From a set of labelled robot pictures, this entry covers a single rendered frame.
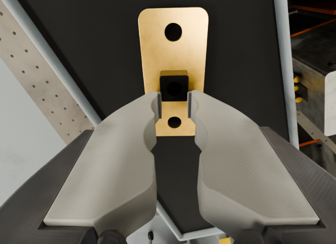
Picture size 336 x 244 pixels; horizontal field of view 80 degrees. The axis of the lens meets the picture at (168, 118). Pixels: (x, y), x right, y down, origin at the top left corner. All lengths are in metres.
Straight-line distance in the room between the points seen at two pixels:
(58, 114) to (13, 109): 1.12
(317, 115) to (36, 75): 0.71
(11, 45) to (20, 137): 1.37
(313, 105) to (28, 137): 1.95
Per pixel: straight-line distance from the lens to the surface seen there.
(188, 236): 0.27
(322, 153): 0.52
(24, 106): 1.83
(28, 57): 0.74
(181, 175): 0.19
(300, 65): 0.27
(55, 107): 0.78
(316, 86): 0.26
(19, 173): 2.40
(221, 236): 0.33
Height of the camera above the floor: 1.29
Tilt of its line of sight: 57 degrees down
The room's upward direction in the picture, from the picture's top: 179 degrees counter-clockwise
